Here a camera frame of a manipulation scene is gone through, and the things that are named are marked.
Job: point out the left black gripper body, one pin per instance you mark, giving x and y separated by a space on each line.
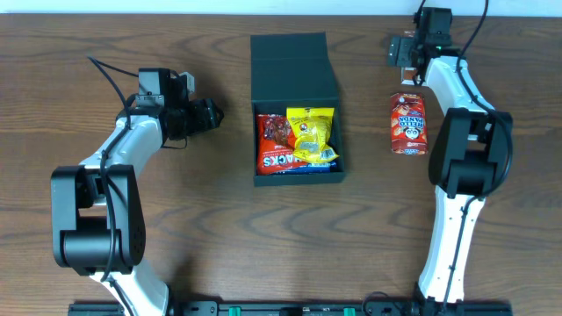
210 116

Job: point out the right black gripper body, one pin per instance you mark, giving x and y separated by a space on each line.
399 54

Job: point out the brown drink carton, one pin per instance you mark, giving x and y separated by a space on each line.
408 73

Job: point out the Hello Panda biscuit box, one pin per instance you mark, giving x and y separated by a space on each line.
408 124

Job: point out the red Hacks candy bag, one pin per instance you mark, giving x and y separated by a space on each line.
275 145

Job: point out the black gift box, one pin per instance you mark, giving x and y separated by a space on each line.
293 70

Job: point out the yellow snack bag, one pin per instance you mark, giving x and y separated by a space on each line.
312 130

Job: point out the blue cookie packet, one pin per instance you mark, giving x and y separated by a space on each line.
311 168

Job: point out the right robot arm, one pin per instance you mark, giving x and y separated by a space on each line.
470 159

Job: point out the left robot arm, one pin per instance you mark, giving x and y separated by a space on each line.
97 220

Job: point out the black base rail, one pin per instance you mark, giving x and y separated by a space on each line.
373 308

